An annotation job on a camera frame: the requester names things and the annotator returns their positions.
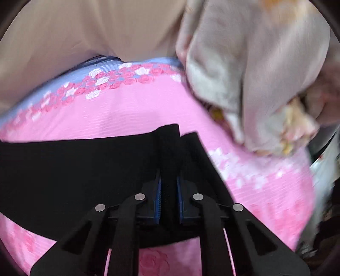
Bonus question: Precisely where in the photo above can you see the grey printed blanket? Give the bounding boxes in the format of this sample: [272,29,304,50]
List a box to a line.
[176,0,340,158]

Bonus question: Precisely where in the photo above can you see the white cloth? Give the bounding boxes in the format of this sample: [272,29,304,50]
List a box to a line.
[308,138,340,187]

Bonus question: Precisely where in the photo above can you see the pink floral bedsheet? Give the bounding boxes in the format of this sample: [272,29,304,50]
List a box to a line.
[0,56,317,276]

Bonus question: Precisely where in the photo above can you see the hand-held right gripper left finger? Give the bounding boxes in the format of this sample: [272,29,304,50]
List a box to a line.
[30,169,162,276]

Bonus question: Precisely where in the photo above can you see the black pants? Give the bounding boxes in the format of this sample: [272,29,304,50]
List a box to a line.
[0,123,235,249]

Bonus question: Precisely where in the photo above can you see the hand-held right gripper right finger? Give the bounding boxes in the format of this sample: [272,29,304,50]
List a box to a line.
[177,175,311,276]

